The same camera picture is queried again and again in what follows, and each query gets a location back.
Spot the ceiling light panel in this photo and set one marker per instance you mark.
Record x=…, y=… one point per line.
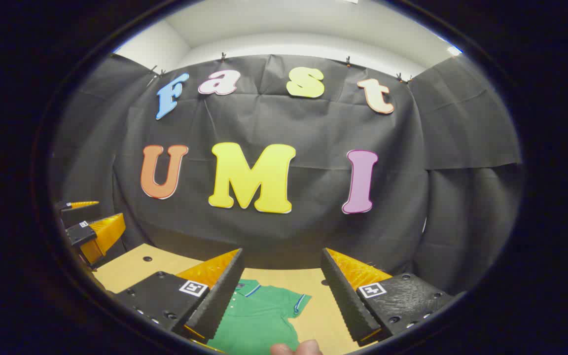
x=454, y=50

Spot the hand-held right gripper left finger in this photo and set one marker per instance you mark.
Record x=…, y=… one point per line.
x=220, y=301

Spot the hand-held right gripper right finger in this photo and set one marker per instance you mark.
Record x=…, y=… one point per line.
x=345, y=301

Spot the black backdrop cloth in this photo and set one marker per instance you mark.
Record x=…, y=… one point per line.
x=313, y=133

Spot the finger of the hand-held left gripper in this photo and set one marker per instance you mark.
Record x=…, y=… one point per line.
x=81, y=232
x=83, y=203

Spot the green T-shirt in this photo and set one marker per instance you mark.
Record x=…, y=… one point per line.
x=264, y=315

